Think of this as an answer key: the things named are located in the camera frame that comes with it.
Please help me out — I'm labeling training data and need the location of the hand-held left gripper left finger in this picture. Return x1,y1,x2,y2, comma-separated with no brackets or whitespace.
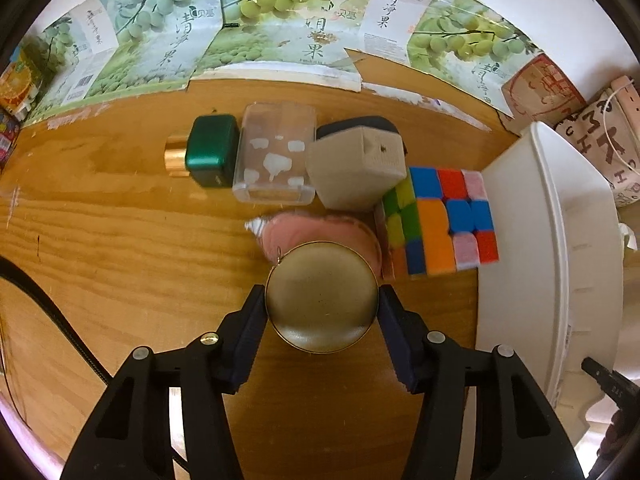
60,284,268,480

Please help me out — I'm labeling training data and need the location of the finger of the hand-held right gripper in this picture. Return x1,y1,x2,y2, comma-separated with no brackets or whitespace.
581,356,640,411

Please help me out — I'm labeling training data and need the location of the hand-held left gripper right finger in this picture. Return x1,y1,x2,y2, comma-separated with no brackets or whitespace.
377,284,586,480

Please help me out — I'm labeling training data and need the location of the round gold tin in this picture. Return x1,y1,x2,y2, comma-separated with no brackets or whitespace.
265,241,379,353

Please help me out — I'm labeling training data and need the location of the colourful puzzle cube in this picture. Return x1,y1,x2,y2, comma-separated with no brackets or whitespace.
374,166,501,281

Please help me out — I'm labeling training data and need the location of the pink pouch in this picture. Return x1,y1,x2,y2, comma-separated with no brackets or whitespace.
245,211,385,273

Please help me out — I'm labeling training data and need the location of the white plastic bin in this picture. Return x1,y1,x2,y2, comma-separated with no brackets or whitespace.
472,121,626,448

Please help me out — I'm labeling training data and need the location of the beige power adapter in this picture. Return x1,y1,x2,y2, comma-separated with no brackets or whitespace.
306,126,408,211

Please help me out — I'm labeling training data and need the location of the green box with gold cap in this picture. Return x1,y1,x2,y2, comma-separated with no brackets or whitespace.
164,114,240,188

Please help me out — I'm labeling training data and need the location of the clear plastic box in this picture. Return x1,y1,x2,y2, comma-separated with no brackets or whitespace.
231,102,318,206

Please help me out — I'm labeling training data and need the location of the black power adapter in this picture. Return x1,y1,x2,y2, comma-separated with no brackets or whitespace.
316,115,408,153

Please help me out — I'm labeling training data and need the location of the printed canvas bag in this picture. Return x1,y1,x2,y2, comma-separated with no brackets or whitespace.
552,75,640,211

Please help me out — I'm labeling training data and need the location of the grape print cardboard backing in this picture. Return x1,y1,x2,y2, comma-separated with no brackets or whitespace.
20,0,546,126

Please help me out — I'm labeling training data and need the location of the brown cardboard with red print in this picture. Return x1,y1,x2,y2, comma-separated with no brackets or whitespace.
500,54,588,133

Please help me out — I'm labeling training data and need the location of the pink printed box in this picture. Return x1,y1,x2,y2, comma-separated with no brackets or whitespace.
0,110,22,171

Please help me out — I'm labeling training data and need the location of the orange yellow printed box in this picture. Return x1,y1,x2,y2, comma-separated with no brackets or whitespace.
0,45,43,116

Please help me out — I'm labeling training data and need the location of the black cable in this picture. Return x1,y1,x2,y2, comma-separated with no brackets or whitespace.
0,255,108,386

